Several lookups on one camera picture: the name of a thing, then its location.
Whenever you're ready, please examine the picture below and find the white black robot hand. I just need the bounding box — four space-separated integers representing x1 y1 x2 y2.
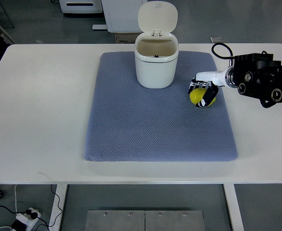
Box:
188 68 230 97

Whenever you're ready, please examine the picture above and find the yellow lemon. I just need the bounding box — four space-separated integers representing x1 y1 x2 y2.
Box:
189 88 216 107

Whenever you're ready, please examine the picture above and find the white trash can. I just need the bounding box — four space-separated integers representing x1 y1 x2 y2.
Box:
135 1 179 89

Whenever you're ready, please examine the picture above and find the grey floor socket cover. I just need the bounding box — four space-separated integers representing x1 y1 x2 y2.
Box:
209 37 223 43

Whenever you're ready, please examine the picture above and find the blue quilted mat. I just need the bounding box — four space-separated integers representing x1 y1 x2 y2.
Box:
84 51 238 162

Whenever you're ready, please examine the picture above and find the cardboard box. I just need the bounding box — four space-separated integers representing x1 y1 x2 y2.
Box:
114 33 140 44

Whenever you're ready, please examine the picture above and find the white cabinet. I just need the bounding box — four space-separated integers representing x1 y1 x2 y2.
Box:
92 0 147 33

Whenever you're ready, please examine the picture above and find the right white table leg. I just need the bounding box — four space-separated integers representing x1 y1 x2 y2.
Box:
223 183 244 231

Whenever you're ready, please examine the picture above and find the white table leg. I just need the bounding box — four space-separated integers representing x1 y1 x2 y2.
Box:
49 184 68 231
223 183 244 231

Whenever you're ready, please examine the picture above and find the white appliance with slot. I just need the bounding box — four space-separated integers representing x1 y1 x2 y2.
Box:
59 0 103 14

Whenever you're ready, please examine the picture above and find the metal floor plate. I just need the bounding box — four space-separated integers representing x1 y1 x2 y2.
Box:
85 210 205 231

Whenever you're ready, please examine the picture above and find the left white table leg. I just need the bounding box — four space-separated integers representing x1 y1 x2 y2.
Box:
49 184 68 231

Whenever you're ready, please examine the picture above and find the white power strip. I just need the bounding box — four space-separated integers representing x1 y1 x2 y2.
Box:
12 207 41 231

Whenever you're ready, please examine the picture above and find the white cable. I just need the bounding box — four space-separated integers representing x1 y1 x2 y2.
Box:
0 184 19 231

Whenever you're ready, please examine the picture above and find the black power cable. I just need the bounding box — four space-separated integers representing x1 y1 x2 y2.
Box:
0 184 63 231

